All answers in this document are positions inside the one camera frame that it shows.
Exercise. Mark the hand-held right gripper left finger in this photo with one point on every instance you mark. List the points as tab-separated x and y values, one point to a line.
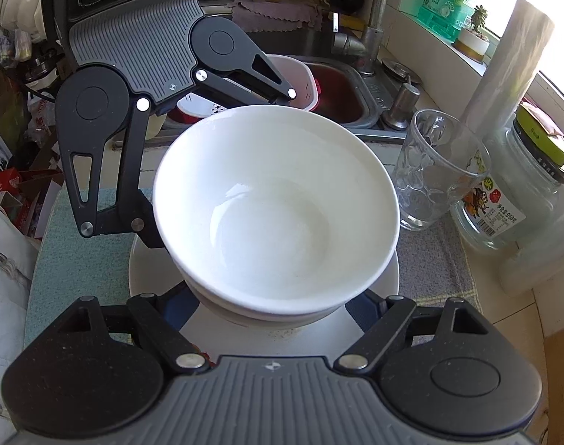
178	308

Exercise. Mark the red-print cardboard box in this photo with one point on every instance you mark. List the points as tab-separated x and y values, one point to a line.
32	199

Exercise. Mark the small potted plant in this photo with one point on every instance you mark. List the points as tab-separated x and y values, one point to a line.
474	41

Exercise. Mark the grey and blue checked towel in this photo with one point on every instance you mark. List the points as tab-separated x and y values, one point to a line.
69	264

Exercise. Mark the green dish soap bottle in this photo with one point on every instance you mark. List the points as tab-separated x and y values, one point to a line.
444	4

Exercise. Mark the person's white jacket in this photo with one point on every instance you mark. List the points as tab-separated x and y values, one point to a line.
8	310

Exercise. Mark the stainless steel sink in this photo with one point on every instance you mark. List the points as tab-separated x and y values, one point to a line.
342	102

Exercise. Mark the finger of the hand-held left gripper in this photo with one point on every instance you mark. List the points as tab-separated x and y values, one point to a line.
129	171
245	88

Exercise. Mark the purple-grey dish rag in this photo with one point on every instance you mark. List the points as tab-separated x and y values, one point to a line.
272	11

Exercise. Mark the glass jar with green lid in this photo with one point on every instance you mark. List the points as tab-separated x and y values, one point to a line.
518	181

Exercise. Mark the metal soap dispenser knob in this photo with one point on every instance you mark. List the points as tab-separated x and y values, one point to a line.
404	102

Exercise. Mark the clear dimpled glass cup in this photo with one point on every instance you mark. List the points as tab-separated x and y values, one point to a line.
425	185

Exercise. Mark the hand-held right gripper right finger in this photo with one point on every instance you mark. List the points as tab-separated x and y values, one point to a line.
360	306

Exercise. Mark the clear plastic wrap roll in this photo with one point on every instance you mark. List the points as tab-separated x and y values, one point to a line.
509	65
541	250

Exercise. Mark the white fruit-print plate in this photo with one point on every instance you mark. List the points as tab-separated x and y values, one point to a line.
310	338

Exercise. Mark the tan paper packet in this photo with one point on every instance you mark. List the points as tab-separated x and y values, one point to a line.
539	123

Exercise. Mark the white plastic colander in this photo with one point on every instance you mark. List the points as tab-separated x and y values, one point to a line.
305	88

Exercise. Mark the round metal sink lid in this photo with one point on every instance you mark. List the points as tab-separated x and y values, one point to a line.
400	68

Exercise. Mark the metal faucet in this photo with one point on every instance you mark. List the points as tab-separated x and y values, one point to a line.
379	9

